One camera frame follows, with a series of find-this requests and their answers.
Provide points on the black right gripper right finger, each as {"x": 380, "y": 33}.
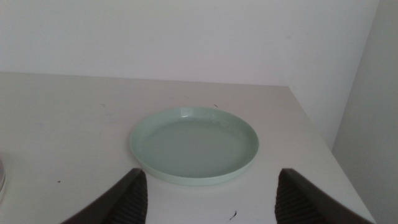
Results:
{"x": 298, "y": 202}

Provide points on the pale green shallow bowl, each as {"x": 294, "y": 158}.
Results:
{"x": 192, "y": 149}

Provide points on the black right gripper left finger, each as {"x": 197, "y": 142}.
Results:
{"x": 124, "y": 202}

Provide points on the grey shallow bowl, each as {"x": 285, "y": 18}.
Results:
{"x": 1, "y": 171}

